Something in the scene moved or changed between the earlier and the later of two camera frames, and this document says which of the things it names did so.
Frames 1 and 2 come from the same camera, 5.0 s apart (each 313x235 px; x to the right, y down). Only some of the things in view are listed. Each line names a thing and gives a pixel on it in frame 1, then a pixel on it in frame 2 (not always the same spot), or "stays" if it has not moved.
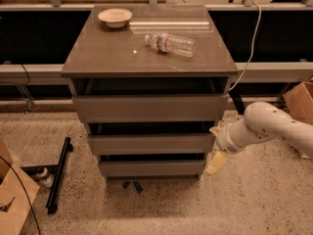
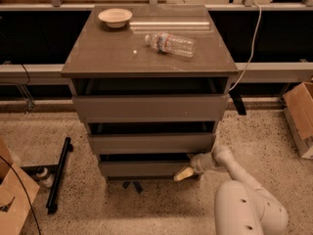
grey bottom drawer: x=153 y=169 stays
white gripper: x=224 y=142 -> x=198 y=164
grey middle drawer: x=151 y=143 stays
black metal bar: x=56 y=188 stays
